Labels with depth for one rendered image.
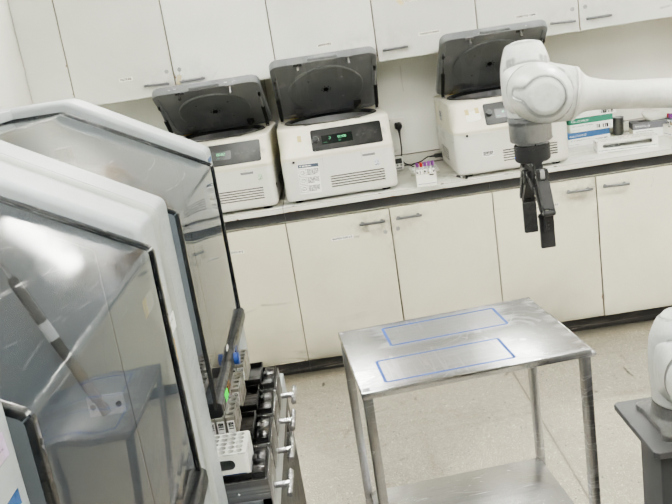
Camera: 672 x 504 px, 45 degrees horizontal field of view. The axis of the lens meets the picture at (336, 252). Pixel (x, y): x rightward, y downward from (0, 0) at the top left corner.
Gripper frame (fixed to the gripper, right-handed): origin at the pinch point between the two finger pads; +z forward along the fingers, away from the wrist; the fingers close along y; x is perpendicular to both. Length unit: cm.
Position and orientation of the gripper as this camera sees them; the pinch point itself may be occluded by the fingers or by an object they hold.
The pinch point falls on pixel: (539, 234)
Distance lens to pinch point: 183.5
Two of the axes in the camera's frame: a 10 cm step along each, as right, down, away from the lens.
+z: 1.5, 9.5, 2.6
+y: -0.3, -2.6, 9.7
